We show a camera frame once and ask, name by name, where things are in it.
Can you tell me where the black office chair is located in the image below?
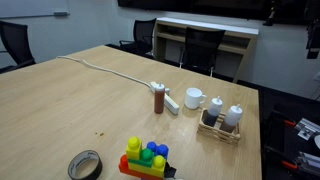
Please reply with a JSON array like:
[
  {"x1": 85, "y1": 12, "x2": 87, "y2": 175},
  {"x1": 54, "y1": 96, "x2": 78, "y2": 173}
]
[
  {"x1": 0, "y1": 20, "x2": 37, "y2": 74},
  {"x1": 179, "y1": 26, "x2": 227, "y2": 78},
  {"x1": 119, "y1": 18, "x2": 158, "y2": 57}
]

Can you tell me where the white ceramic mug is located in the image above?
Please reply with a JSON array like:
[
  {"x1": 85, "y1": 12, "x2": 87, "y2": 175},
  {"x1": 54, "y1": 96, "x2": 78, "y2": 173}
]
[{"x1": 184, "y1": 87, "x2": 208, "y2": 111}]

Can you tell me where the colourful toy block stack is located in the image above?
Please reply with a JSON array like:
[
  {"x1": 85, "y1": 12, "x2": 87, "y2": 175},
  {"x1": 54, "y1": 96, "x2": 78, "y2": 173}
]
[{"x1": 118, "y1": 154, "x2": 165, "y2": 180}]

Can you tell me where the squeeze bottle brown sauce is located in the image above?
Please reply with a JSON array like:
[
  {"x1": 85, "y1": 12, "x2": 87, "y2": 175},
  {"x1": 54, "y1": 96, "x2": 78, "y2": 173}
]
[{"x1": 219, "y1": 103, "x2": 244, "y2": 134}]

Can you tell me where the black equipment cart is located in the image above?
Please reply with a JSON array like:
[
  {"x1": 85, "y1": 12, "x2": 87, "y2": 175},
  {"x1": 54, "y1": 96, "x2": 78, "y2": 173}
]
[{"x1": 262, "y1": 109, "x2": 320, "y2": 180}]

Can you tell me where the squeeze bottle dark sauce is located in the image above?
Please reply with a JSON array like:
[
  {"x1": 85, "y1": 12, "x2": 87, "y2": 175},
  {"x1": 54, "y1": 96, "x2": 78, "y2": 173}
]
[{"x1": 202, "y1": 95, "x2": 224, "y2": 128}]

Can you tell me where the aluminium bracket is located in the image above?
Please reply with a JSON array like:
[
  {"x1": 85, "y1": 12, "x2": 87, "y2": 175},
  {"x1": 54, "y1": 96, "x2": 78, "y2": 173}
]
[
  {"x1": 294, "y1": 117, "x2": 320, "y2": 141},
  {"x1": 297, "y1": 151, "x2": 320, "y2": 175}
]

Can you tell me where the black wall screen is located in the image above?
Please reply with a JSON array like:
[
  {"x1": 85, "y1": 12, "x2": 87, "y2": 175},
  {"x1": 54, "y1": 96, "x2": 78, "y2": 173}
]
[{"x1": 116, "y1": 0, "x2": 320, "y2": 26}]

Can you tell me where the blue toy brick with studs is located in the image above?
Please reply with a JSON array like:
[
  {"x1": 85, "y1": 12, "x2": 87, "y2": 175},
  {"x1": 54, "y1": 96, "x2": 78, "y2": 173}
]
[{"x1": 146, "y1": 141, "x2": 170, "y2": 161}]

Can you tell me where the brown sauce bottle white cap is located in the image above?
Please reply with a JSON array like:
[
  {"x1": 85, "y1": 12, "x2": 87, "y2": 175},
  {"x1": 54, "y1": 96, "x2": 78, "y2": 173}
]
[{"x1": 153, "y1": 82, "x2": 166, "y2": 115}]

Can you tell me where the long yellow toy brick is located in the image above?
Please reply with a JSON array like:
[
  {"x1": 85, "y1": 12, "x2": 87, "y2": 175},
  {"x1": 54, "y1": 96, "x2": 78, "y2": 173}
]
[{"x1": 127, "y1": 154, "x2": 167, "y2": 179}]

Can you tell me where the white power strip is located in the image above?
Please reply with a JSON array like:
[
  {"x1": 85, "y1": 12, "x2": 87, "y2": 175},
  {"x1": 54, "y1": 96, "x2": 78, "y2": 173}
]
[{"x1": 149, "y1": 81, "x2": 181, "y2": 116}]

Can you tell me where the small yellow toy brick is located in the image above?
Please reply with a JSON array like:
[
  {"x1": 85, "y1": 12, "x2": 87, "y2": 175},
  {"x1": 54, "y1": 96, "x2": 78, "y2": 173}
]
[{"x1": 125, "y1": 135, "x2": 143, "y2": 161}]

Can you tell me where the small black object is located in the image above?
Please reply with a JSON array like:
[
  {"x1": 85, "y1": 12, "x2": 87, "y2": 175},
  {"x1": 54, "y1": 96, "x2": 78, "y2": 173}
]
[{"x1": 162, "y1": 162, "x2": 178, "y2": 180}]

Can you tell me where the white power cable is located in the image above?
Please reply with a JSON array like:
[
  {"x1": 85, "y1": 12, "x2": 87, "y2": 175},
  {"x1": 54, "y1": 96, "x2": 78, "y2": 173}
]
[{"x1": 56, "y1": 55, "x2": 152, "y2": 88}]

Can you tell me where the white wall whiteboard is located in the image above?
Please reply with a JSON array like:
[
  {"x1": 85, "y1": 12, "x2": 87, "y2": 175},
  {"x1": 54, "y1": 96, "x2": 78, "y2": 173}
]
[{"x1": 0, "y1": 0, "x2": 71, "y2": 19}]

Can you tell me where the orange clamp handle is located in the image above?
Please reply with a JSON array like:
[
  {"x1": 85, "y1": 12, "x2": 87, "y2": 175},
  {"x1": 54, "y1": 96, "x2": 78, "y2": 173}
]
[
  {"x1": 280, "y1": 160, "x2": 298, "y2": 171},
  {"x1": 283, "y1": 119, "x2": 297, "y2": 128}
]

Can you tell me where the black hanging device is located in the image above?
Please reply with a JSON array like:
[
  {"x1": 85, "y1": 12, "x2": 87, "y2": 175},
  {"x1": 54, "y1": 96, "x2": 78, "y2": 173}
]
[{"x1": 306, "y1": 15, "x2": 320, "y2": 60}]

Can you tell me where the black camera stand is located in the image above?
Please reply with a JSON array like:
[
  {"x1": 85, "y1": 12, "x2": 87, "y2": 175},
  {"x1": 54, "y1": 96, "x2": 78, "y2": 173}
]
[{"x1": 262, "y1": 0, "x2": 279, "y2": 27}]

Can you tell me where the black tape roll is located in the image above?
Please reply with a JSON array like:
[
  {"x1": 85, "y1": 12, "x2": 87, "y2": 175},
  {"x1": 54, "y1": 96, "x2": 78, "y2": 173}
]
[{"x1": 67, "y1": 149, "x2": 104, "y2": 180}]

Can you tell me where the green toy brick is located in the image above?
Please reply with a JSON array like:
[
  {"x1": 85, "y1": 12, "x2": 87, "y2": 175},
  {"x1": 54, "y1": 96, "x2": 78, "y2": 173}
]
[{"x1": 128, "y1": 148, "x2": 155, "y2": 169}]

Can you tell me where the wooden slat crate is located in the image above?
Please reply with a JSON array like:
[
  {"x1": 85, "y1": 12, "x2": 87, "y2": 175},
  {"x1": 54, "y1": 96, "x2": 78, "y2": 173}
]
[{"x1": 196, "y1": 107, "x2": 242, "y2": 146}]

